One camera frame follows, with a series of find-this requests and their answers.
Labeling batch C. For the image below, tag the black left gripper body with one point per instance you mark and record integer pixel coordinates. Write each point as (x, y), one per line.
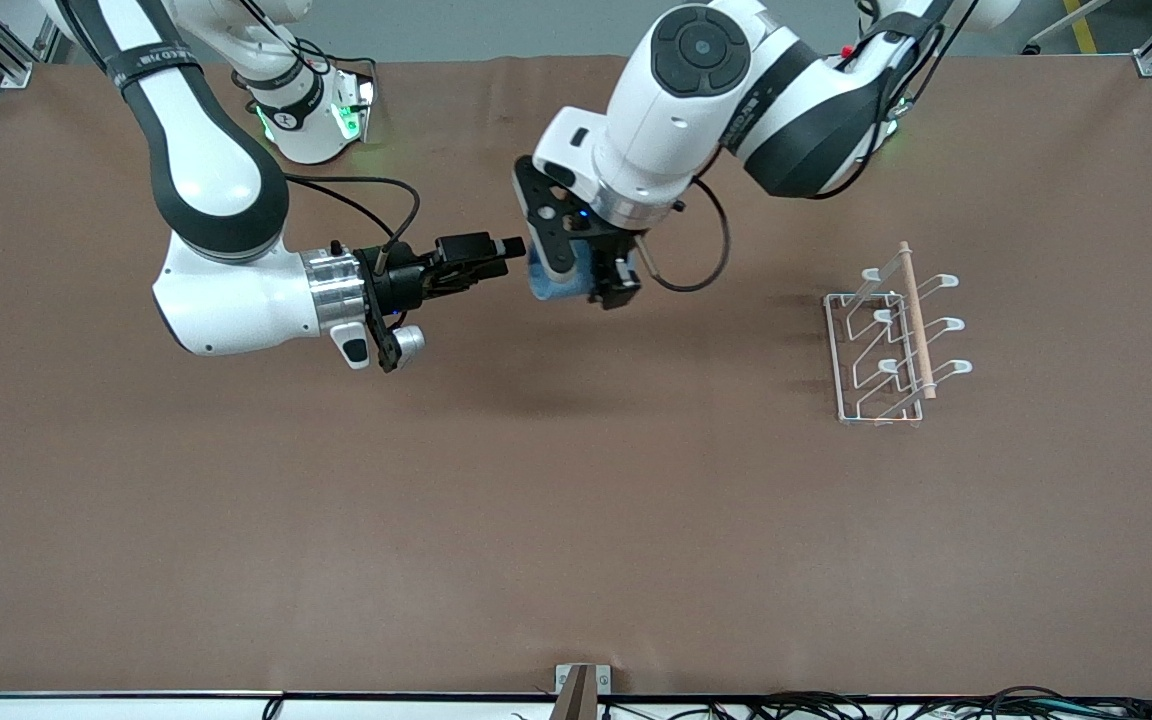
(612, 250)

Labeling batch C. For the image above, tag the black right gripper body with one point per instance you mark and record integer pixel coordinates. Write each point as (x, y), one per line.
(399, 286)

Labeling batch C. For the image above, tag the blue plastic cup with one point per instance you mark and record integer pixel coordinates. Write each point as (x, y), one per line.
(556, 285)

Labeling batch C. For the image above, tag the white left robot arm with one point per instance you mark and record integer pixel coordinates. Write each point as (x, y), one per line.
(666, 110)

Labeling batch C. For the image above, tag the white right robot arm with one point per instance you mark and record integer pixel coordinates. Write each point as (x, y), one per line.
(226, 190)

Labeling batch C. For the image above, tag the brown table cover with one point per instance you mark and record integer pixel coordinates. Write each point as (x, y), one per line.
(536, 500)

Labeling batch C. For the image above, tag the white tube with black end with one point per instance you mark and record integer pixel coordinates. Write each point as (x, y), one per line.
(1066, 24)

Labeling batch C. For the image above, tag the metal base connector bracket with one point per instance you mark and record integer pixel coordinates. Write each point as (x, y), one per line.
(364, 105)

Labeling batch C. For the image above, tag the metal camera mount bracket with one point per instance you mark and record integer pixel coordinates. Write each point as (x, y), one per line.
(576, 690)

